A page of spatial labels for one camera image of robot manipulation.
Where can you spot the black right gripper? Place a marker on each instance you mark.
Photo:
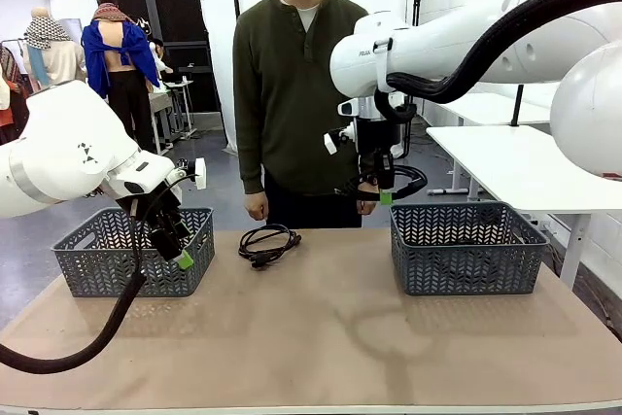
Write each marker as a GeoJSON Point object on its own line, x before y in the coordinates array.
{"type": "Point", "coordinates": [379, 138]}

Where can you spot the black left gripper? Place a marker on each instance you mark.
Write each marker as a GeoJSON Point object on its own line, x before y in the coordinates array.
{"type": "Point", "coordinates": [158, 211]}

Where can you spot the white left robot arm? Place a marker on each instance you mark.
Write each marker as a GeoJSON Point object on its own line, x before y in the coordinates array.
{"type": "Point", "coordinates": [63, 143]}

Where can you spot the person's right forearm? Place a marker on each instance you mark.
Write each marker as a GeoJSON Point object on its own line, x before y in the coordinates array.
{"type": "Point", "coordinates": [250, 152]}

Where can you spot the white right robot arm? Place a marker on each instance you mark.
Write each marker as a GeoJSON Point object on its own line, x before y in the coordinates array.
{"type": "Point", "coordinates": [461, 45]}

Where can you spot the person's left hand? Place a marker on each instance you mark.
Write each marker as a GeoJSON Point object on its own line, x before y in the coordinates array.
{"type": "Point", "coordinates": [368, 207]}

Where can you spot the person's right hand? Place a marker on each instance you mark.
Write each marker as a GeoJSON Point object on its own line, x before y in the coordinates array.
{"type": "Point", "coordinates": [256, 206]}

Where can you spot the grey perforated plastic basket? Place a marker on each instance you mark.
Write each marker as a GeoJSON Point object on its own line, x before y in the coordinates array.
{"type": "Point", "coordinates": [121, 274]}
{"type": "Point", "coordinates": [466, 269]}

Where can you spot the large white table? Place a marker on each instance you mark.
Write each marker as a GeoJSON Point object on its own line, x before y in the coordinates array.
{"type": "Point", "coordinates": [510, 167]}

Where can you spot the person in olive henley sweater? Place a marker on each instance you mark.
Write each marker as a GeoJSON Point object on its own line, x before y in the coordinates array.
{"type": "Point", "coordinates": [286, 94]}

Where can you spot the black tripod pole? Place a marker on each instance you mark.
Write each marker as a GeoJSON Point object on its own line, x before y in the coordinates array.
{"type": "Point", "coordinates": [517, 106]}

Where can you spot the grey background desk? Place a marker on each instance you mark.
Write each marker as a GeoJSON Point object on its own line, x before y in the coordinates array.
{"type": "Point", "coordinates": [180, 87]}

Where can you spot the background person white shirt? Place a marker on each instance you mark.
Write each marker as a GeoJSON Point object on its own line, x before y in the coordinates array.
{"type": "Point", "coordinates": [158, 58]}

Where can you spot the mannequin with blue cardigan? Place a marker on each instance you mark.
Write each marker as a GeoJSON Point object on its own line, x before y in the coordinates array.
{"type": "Point", "coordinates": [121, 55]}

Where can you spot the white photo backdrop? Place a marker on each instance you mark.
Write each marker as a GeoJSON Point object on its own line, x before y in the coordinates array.
{"type": "Point", "coordinates": [218, 45]}

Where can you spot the hanging red patterned garments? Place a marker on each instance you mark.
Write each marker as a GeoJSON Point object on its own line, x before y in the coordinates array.
{"type": "Point", "coordinates": [10, 94]}

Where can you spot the mannequin with patterned scarf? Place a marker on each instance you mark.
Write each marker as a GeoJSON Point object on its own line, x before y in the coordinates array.
{"type": "Point", "coordinates": [48, 55]}

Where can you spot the black double door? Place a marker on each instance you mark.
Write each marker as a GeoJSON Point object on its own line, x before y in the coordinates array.
{"type": "Point", "coordinates": [180, 11]}

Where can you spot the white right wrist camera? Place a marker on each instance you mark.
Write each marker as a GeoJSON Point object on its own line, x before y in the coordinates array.
{"type": "Point", "coordinates": [335, 140]}

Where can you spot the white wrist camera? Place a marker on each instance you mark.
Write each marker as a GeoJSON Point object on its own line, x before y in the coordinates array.
{"type": "Point", "coordinates": [200, 173]}
{"type": "Point", "coordinates": [335, 140]}

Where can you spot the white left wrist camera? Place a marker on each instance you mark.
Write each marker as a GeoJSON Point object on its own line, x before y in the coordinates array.
{"type": "Point", "coordinates": [200, 173]}

